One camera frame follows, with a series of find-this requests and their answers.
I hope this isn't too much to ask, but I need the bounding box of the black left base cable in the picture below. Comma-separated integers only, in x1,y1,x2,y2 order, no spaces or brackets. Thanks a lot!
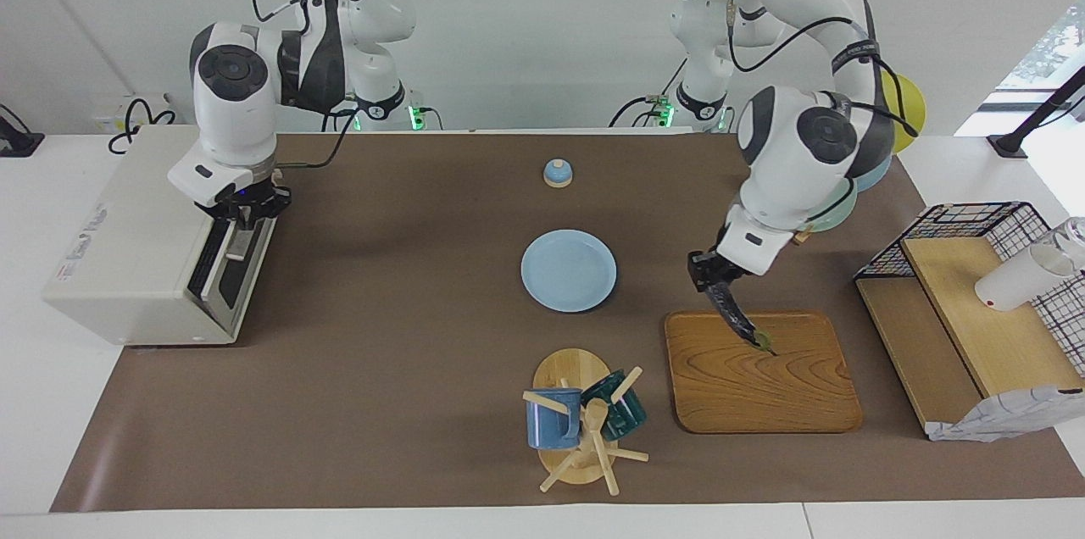
610,56,689,129

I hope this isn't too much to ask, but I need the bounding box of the white wall socket box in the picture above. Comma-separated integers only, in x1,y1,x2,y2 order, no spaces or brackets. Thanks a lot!
92,92,175,135

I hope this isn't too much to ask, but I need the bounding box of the mint green plate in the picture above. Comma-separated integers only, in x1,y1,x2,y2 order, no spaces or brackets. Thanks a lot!
795,178,859,232

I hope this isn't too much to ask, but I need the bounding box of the dark green mug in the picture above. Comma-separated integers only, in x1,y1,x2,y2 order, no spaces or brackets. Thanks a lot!
581,370,648,441

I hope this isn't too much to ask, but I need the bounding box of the wooden serving tray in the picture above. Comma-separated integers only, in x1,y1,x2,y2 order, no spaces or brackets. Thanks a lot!
664,309,864,435

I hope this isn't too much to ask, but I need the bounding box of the light blue plate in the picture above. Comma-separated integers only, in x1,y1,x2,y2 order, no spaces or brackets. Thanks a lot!
520,230,618,314

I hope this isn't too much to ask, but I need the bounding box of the dark purple eggplant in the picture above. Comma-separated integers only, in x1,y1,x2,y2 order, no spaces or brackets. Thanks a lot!
707,281,777,356

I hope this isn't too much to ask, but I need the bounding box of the blue mug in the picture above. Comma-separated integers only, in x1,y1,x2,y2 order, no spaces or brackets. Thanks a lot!
526,387,584,450

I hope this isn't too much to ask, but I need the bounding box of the white toaster oven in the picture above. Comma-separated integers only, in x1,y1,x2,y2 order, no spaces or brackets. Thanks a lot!
42,125,281,347

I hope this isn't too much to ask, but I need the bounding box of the black slanted stand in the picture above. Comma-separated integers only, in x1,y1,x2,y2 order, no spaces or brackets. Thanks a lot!
988,64,1085,158

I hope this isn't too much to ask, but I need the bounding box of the wooden stepped shelf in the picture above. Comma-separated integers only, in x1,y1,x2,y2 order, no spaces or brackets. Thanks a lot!
854,236,1085,438

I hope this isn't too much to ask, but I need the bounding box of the pale blue racked plate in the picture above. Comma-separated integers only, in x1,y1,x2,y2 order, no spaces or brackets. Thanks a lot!
851,153,893,192

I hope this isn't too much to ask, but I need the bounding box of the oven door with glass window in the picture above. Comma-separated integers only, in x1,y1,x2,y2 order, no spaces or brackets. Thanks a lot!
186,175,281,336

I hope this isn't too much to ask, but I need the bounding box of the clear glass cup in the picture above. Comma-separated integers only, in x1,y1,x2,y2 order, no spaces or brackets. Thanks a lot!
1051,217,1085,270

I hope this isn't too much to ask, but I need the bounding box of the yellow plate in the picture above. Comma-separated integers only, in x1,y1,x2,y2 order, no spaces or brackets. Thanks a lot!
880,71,927,154

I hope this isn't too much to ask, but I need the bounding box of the black wire basket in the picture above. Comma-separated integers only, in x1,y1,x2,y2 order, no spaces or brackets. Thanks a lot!
854,201,1085,379

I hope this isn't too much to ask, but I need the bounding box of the grey patterned cloth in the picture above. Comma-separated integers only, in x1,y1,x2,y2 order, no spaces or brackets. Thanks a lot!
926,385,1085,442

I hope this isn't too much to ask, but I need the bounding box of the coiled black cable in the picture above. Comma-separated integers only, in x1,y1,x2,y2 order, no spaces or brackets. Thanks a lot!
108,98,177,155

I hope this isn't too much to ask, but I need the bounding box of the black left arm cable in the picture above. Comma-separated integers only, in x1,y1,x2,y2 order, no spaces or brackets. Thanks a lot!
726,1,921,138

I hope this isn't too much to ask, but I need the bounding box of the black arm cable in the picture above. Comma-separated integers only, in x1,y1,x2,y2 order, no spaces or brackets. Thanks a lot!
246,0,357,170
726,1,921,138

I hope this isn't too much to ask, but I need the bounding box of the brown table mat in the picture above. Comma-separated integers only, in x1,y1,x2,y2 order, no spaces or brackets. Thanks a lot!
51,132,1085,513

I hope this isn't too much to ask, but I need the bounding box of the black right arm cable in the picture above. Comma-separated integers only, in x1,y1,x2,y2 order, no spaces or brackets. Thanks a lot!
246,0,357,170

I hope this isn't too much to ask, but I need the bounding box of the white cup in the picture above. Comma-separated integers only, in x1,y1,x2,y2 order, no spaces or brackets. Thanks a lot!
975,244,1077,312

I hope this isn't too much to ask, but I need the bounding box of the wooden mug tree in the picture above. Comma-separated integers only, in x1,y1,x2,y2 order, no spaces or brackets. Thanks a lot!
522,348,650,496

